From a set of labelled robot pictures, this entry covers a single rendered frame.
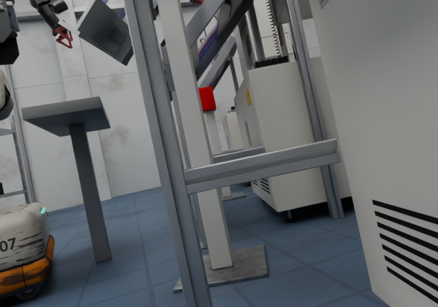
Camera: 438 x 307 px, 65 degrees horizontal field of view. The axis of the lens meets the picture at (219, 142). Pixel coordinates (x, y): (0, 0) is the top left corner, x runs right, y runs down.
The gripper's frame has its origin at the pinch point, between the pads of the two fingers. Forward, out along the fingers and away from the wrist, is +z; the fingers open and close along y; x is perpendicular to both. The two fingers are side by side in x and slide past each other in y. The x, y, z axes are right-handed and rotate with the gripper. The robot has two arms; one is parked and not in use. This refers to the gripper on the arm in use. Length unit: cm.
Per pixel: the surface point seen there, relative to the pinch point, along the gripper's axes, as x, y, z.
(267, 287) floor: 70, -60, 64
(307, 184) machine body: 40, -10, 73
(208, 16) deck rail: 8.7, -10.0, 4.3
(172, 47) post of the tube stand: 33, -43, 8
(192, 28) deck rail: 16.0, -10.1, 2.0
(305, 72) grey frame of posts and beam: 6.3, -14.0, 47.1
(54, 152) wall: 170, 327, -135
